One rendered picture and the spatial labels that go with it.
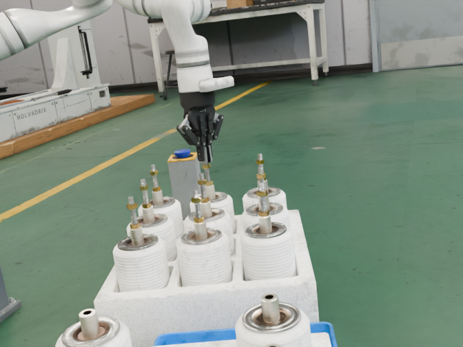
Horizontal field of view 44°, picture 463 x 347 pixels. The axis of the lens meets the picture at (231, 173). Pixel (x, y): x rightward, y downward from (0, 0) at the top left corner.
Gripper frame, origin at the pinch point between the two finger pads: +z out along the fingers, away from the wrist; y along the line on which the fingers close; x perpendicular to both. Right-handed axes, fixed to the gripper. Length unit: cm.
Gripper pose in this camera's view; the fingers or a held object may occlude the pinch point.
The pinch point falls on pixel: (204, 153)
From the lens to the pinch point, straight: 124.2
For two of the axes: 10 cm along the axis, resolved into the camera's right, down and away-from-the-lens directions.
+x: 7.5, 0.9, -6.5
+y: -6.5, 2.7, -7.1
